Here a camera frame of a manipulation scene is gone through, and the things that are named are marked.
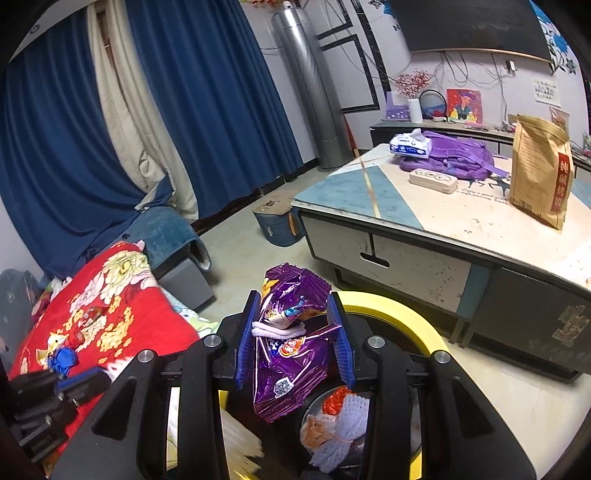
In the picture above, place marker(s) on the beige curtain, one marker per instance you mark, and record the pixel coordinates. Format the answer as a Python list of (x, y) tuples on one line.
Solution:
[(134, 129)]

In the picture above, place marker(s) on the grey fabric bag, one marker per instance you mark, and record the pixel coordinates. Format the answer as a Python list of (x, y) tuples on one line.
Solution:
[(18, 295)]

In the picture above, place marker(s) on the brown paper bag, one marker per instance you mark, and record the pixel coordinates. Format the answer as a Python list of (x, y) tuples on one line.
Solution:
[(538, 175)]

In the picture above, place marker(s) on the red stick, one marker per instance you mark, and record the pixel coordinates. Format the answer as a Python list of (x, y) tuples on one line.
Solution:
[(351, 134)]

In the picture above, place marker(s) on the white foam fruit net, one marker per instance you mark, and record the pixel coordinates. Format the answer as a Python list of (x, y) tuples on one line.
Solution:
[(341, 415)]

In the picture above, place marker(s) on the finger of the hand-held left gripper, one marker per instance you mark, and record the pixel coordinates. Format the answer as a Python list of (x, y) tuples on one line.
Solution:
[(83, 384), (34, 383)]

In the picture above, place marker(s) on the small white foam net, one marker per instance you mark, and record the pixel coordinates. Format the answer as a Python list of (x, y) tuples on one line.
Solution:
[(277, 331)]

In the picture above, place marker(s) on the red floral blanket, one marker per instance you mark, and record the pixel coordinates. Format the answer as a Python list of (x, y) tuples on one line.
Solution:
[(138, 323)]

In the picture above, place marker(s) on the red candy wrapper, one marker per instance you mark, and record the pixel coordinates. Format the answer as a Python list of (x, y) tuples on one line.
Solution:
[(90, 315), (77, 338)]

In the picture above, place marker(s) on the blue bucket with cardboard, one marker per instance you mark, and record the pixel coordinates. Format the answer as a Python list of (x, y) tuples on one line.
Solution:
[(277, 228)]

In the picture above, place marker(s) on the white blue tissue pack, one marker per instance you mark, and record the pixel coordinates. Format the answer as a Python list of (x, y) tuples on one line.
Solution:
[(408, 145)]

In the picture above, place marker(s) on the red plastic bag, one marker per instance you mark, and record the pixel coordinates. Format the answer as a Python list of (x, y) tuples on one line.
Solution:
[(334, 401)]

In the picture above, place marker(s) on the coffee table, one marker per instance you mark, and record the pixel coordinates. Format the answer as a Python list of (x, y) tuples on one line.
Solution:
[(461, 217)]

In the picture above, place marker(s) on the black television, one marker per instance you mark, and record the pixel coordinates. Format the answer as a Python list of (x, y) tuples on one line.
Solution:
[(461, 23)]

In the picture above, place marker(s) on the silver standing air conditioner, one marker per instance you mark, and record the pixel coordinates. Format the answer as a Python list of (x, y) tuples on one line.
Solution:
[(314, 92)]

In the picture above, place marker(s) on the blue curtain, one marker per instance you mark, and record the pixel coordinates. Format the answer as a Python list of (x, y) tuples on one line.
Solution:
[(207, 92), (60, 161)]

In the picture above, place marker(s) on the grey sofa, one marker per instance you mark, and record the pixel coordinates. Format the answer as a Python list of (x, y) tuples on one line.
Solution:
[(184, 281)]

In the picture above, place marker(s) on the white wall plug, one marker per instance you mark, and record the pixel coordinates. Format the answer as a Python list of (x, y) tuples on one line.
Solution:
[(510, 67)]

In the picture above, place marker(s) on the round black ornament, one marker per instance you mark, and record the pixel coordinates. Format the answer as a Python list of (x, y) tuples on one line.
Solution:
[(434, 113)]

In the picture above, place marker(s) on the white soft toy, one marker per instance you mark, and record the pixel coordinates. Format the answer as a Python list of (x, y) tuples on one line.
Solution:
[(57, 287)]

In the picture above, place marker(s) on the colourful painting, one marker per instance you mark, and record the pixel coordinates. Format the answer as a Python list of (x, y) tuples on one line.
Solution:
[(464, 106)]

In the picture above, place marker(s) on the purple snack packet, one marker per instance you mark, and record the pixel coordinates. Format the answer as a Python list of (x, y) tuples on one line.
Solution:
[(291, 369)]

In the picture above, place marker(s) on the yellow trash bin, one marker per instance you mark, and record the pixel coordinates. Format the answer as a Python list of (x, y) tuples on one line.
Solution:
[(406, 318)]

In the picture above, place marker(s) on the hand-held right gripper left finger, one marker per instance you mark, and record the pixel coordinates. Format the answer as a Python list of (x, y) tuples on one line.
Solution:
[(247, 341)]

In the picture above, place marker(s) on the pink artificial flowers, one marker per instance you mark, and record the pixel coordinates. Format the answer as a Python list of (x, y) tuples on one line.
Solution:
[(413, 83)]

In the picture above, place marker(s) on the purple backpack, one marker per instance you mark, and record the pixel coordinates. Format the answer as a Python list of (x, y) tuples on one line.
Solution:
[(457, 152)]

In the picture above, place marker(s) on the white red printed wrapper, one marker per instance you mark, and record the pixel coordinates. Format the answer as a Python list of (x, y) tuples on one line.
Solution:
[(318, 434)]

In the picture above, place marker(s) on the pale printed sheet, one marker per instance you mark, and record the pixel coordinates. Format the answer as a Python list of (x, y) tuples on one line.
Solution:
[(194, 318)]

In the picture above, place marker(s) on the small printed packet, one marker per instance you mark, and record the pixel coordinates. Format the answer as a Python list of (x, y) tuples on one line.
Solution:
[(559, 120)]

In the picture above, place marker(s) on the beige power strip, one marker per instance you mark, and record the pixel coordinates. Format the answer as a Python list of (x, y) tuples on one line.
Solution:
[(434, 181)]

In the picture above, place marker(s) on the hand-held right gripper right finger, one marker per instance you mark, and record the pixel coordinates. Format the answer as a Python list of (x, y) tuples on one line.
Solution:
[(344, 346)]

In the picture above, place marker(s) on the white paper wall notice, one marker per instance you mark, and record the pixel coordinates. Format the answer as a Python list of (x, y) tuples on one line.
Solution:
[(545, 90)]

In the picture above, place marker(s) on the blue wrapper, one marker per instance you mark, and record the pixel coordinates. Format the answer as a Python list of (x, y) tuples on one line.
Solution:
[(62, 360)]

